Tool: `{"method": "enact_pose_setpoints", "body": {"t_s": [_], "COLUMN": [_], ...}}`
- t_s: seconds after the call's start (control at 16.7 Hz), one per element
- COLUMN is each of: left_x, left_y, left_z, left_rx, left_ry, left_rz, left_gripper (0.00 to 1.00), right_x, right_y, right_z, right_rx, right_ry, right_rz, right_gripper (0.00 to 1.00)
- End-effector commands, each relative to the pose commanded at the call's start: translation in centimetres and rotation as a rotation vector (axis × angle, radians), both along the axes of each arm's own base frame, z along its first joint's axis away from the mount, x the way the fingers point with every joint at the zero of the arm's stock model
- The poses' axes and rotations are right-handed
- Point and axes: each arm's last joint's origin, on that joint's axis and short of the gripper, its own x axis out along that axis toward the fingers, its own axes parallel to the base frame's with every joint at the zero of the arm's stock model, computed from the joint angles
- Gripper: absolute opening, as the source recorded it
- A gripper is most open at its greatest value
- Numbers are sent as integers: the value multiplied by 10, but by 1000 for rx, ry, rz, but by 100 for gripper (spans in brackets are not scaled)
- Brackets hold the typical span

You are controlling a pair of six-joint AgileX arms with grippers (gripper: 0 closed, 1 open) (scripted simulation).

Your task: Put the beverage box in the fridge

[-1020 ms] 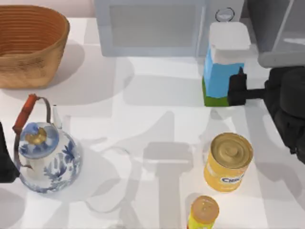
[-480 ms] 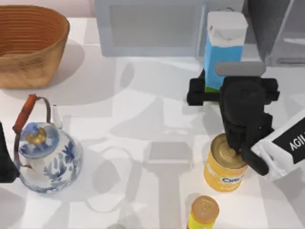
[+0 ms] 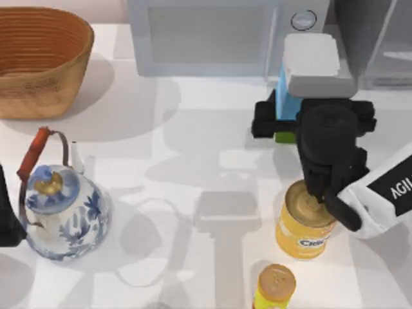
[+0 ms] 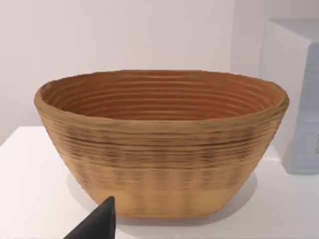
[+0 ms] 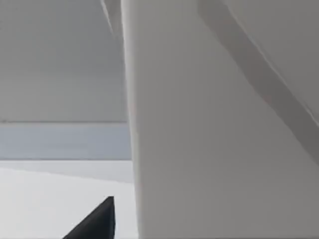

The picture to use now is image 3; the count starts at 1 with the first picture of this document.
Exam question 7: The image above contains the blue and green carton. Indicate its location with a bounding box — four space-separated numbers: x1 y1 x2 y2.
274 60 304 145

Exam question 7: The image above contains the pale grey rounded box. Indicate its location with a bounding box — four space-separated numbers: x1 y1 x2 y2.
282 33 355 98

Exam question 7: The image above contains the grey cabinet with dark inside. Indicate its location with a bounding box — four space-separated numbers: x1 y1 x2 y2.
333 0 412 90

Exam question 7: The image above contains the pale microwave oven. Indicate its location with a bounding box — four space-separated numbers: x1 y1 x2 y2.
125 0 333 79

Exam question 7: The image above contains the round microwave knob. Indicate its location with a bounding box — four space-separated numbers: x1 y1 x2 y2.
290 9 318 32

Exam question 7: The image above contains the large yellow can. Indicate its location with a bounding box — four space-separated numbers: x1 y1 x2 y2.
275 180 339 260

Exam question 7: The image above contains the small yellow can orange lid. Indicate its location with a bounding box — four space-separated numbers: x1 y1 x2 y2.
252 263 297 309

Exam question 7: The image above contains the blue and white teapot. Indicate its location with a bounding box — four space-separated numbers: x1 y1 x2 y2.
16 126 114 262

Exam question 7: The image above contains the woven wooden basket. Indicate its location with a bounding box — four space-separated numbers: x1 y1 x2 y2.
0 6 95 120

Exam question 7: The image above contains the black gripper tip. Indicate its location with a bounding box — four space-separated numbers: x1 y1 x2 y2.
0 164 27 248

